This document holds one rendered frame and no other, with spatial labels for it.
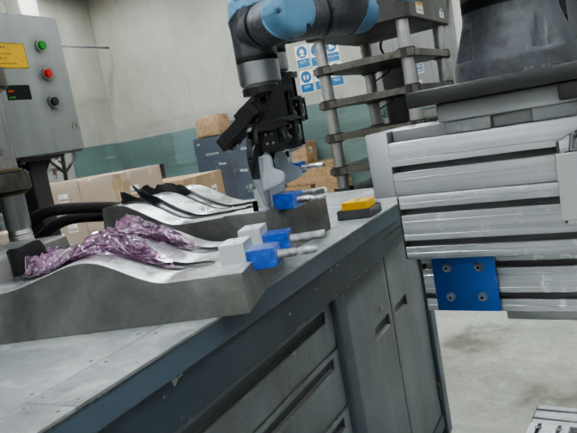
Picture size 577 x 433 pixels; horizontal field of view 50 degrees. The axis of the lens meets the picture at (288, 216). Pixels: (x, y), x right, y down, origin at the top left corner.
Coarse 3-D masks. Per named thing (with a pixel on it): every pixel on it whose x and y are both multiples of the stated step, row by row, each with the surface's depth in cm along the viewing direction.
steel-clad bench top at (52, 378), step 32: (352, 192) 187; (352, 224) 131; (192, 320) 81; (0, 352) 82; (32, 352) 79; (64, 352) 77; (96, 352) 74; (128, 352) 72; (160, 352) 70; (0, 384) 69; (32, 384) 67; (64, 384) 65; (96, 384) 64; (0, 416) 60; (32, 416) 58; (64, 416) 57
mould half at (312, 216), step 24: (168, 192) 135; (216, 192) 141; (120, 216) 123; (144, 216) 120; (168, 216) 121; (216, 216) 115; (240, 216) 110; (264, 216) 108; (288, 216) 115; (312, 216) 124; (216, 240) 113
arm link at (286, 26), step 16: (272, 0) 96; (288, 0) 95; (304, 0) 96; (320, 0) 100; (256, 16) 100; (272, 16) 96; (288, 16) 95; (304, 16) 96; (320, 16) 100; (256, 32) 101; (272, 32) 98; (288, 32) 96; (304, 32) 97; (320, 32) 102
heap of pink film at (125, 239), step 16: (128, 224) 99; (144, 224) 100; (96, 240) 88; (112, 240) 88; (128, 240) 90; (160, 240) 97; (176, 240) 98; (48, 256) 93; (64, 256) 89; (80, 256) 88; (128, 256) 87; (144, 256) 88; (160, 256) 88; (32, 272) 91
